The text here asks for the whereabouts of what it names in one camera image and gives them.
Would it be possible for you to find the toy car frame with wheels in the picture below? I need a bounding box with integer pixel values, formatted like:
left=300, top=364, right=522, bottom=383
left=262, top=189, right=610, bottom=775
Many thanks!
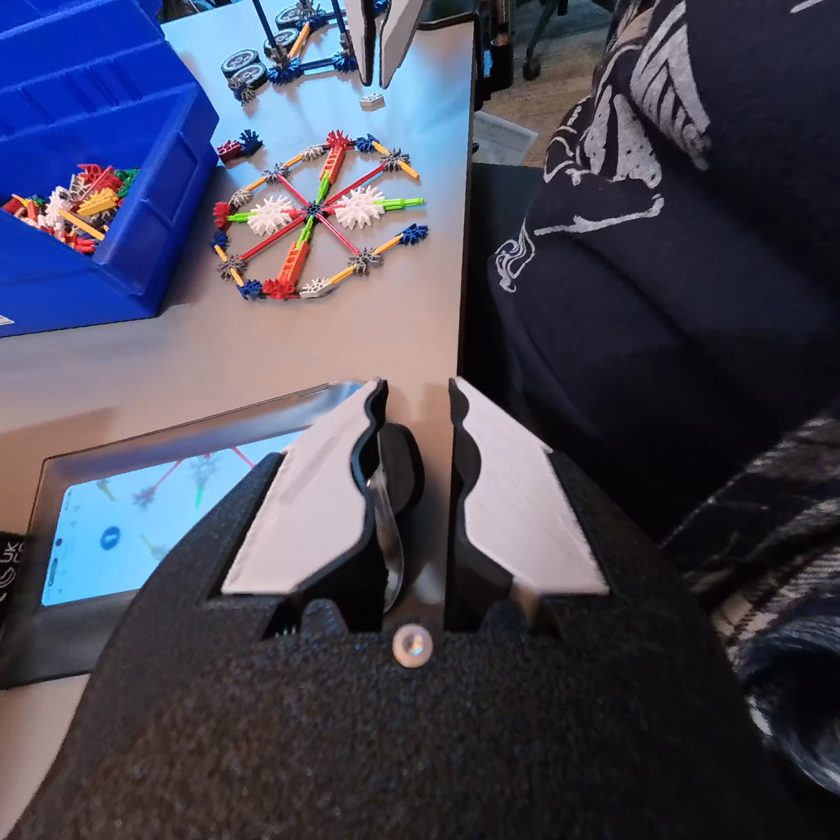
left=220, top=0, right=361, bottom=106

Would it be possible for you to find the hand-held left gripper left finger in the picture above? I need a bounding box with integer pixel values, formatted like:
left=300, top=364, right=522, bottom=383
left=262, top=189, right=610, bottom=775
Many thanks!
left=221, top=377, right=389, bottom=632

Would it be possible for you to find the plaid flannel shirt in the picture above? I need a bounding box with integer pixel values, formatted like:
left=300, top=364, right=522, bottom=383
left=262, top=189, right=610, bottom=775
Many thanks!
left=663, top=400, right=840, bottom=788

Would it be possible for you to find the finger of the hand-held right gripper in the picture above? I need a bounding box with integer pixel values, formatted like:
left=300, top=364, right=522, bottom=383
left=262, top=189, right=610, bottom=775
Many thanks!
left=379, top=0, right=431, bottom=90
left=344, top=0, right=377, bottom=88

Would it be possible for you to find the colourful toy rod wheel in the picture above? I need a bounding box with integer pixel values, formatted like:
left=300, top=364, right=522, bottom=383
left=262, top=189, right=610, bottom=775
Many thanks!
left=211, top=129, right=429, bottom=301

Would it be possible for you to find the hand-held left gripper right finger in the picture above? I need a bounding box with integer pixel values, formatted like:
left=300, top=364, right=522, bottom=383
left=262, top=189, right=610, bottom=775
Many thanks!
left=446, top=376, right=610, bottom=632

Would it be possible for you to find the phone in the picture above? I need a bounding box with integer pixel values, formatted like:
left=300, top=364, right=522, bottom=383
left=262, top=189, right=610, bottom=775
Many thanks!
left=0, top=379, right=404, bottom=690

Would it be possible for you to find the blue plastic parts bin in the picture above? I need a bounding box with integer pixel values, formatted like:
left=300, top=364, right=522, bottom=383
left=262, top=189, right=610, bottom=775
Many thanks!
left=0, top=79, right=221, bottom=339

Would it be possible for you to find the black round disc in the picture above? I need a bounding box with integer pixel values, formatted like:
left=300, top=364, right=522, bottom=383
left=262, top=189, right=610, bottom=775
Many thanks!
left=379, top=423, right=426, bottom=526

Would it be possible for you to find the pile of colourful toy pieces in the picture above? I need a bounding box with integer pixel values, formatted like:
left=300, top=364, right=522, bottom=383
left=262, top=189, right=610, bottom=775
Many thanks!
left=0, top=163, right=142, bottom=253

